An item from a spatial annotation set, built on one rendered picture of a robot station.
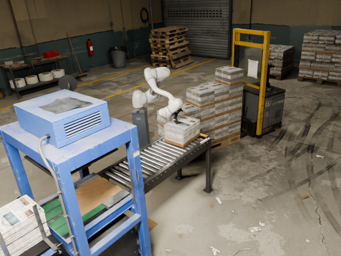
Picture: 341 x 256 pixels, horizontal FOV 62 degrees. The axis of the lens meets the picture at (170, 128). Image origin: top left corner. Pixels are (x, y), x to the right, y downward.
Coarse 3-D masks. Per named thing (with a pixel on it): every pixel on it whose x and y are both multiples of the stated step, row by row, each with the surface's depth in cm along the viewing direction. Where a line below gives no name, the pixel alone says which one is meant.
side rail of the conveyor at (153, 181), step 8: (200, 144) 340; (208, 144) 352; (192, 152) 328; (200, 152) 343; (176, 160) 311; (184, 160) 319; (168, 168) 300; (176, 168) 311; (152, 176) 286; (160, 176) 292; (168, 176) 303; (144, 184) 275; (152, 184) 285
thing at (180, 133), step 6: (168, 126) 336; (174, 126) 335; (180, 126) 334; (186, 126) 334; (168, 132) 341; (174, 132) 334; (180, 132) 328; (186, 132) 331; (168, 138) 345; (174, 138) 339; (180, 138) 333; (186, 138) 336
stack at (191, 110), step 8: (184, 104) 457; (216, 104) 451; (224, 104) 461; (184, 112) 427; (192, 112) 430; (200, 112) 441; (208, 112) 448; (216, 112) 457; (160, 120) 436; (168, 120) 412; (208, 120) 453; (216, 120) 464; (224, 120) 474; (160, 128) 444; (200, 128) 450; (208, 128) 460; (224, 128) 479; (200, 136) 456; (208, 136) 465; (216, 136) 476; (224, 136) 486; (224, 144) 493
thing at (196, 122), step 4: (180, 116) 361; (184, 116) 361; (180, 120) 351; (184, 120) 350; (188, 120) 349; (192, 120) 349; (196, 120) 348; (196, 124) 348; (196, 128) 349; (196, 132) 353
